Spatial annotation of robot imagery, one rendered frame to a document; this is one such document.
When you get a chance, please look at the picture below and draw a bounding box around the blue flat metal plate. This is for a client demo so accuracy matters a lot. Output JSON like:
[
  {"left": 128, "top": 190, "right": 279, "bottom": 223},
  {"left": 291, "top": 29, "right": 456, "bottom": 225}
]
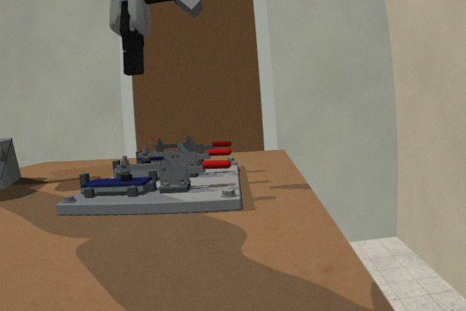
[{"left": 81, "top": 176, "right": 152, "bottom": 192}]

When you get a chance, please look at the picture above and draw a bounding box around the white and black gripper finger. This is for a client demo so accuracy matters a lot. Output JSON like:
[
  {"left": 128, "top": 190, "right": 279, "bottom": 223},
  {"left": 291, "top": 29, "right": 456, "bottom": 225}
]
[
  {"left": 128, "top": 33, "right": 144, "bottom": 76},
  {"left": 119, "top": 0, "right": 143, "bottom": 75}
]

